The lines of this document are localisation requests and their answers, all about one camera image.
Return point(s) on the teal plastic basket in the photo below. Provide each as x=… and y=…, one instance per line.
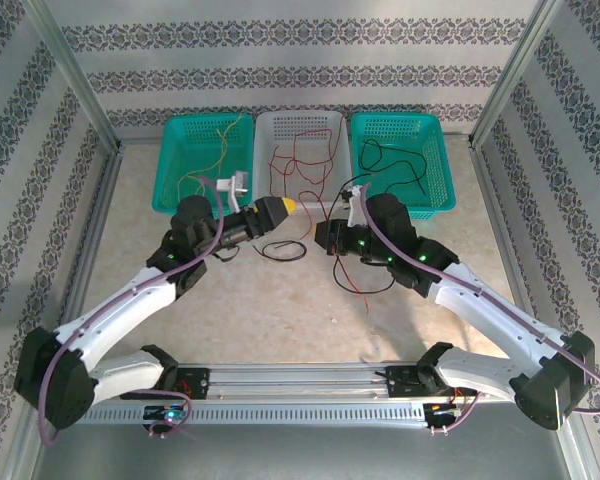
x=430, y=150
x=195, y=145

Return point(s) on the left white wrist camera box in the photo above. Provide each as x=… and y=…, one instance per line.
x=235, y=187

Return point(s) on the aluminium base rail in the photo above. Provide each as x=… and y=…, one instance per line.
x=290, y=380

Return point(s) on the aluminium upright post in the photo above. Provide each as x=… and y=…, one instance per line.
x=79, y=75
x=511, y=75

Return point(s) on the white plastic basket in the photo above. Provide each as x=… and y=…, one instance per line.
x=310, y=120

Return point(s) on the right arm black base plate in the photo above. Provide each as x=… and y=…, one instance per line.
x=400, y=382

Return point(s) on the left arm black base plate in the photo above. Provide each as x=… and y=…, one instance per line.
x=197, y=382

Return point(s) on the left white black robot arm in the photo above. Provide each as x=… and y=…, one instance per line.
x=120, y=305

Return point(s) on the aluminium side rail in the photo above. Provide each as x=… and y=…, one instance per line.
x=102, y=210
x=499, y=210

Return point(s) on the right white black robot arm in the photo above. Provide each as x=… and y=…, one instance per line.
x=500, y=310

